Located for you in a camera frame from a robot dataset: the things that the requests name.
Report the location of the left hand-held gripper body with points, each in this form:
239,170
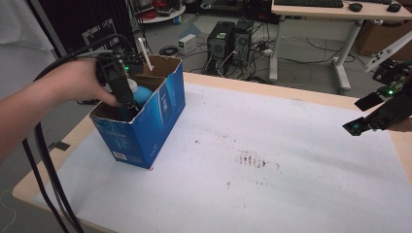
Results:
115,74

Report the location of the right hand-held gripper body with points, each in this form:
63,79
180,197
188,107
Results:
393,111

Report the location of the blue bottle with white cap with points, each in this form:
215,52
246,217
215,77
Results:
143,94

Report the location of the blue cardboard box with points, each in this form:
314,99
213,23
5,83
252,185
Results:
152,129

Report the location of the person's right hand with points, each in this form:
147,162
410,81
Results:
405,126

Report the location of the person's left hand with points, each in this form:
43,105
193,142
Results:
81,82

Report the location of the silver metal stand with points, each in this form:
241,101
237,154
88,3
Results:
98,32

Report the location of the brown cardboard box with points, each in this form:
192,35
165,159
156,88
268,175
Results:
379,39

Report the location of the small white box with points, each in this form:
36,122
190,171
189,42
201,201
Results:
187,43

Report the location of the round white table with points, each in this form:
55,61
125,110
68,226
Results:
168,16

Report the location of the black tape strip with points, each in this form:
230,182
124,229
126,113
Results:
60,145

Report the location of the white desk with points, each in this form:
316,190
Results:
343,13

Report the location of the black computer mouse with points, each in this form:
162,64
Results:
394,7
355,6

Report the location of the black computer tower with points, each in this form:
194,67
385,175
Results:
243,42
220,39

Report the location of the white power strip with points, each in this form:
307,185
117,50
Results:
265,51

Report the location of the black keyboard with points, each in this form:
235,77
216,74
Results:
307,3

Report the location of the white table mat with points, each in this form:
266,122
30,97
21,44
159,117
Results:
246,181

